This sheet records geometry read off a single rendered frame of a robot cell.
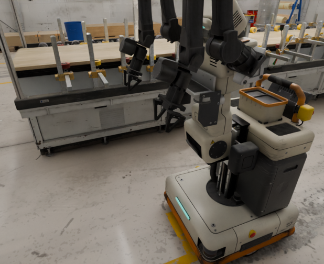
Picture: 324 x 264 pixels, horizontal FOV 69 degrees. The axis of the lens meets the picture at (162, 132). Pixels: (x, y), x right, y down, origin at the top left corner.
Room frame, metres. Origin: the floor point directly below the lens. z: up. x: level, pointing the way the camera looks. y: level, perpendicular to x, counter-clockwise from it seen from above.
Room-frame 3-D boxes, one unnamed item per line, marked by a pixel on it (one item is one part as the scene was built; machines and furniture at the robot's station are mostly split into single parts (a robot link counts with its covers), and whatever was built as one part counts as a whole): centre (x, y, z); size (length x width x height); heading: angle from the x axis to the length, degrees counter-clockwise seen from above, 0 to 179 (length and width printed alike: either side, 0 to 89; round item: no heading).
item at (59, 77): (1.82, 0.76, 0.83); 0.14 x 0.06 x 0.05; 113
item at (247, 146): (1.03, -0.30, 0.68); 0.28 x 0.27 x 0.25; 22
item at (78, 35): (7.22, 2.43, 0.36); 0.59 x 0.57 x 0.73; 23
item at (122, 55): (2.01, 0.32, 0.87); 0.04 x 0.04 x 0.48; 23
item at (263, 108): (1.19, -0.54, 0.87); 0.23 x 0.15 x 0.11; 22
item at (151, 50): (2.10, 0.09, 0.87); 0.04 x 0.04 x 0.48; 23
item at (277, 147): (1.18, -0.52, 0.59); 0.55 x 0.34 x 0.83; 22
